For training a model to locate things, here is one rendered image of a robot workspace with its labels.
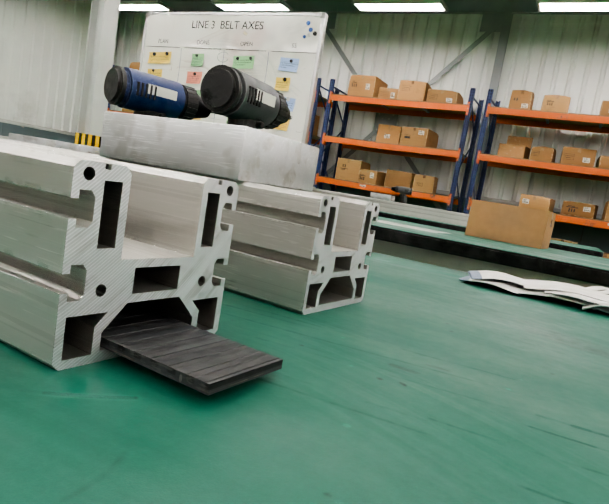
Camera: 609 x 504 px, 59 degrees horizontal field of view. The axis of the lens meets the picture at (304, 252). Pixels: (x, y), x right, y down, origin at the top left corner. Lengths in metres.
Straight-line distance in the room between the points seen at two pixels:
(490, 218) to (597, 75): 8.86
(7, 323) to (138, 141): 0.25
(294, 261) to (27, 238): 0.20
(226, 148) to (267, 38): 3.40
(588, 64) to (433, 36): 2.88
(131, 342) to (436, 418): 0.14
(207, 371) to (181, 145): 0.25
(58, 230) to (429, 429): 0.17
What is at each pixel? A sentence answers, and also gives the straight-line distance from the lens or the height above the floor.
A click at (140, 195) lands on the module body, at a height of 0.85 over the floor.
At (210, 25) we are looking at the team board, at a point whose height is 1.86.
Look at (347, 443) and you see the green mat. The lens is 0.21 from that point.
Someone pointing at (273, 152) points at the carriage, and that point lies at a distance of 0.43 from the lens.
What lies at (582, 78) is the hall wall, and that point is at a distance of 11.05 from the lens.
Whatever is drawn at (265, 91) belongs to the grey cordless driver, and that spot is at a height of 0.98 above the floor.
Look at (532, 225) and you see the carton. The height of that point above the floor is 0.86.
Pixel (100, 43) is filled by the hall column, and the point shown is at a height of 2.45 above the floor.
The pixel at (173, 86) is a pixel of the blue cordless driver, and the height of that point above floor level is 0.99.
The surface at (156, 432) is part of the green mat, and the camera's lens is 0.20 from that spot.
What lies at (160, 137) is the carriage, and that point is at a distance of 0.46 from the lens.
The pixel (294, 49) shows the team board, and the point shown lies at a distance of 3.68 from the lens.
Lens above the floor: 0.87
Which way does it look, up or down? 7 degrees down
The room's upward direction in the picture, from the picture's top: 10 degrees clockwise
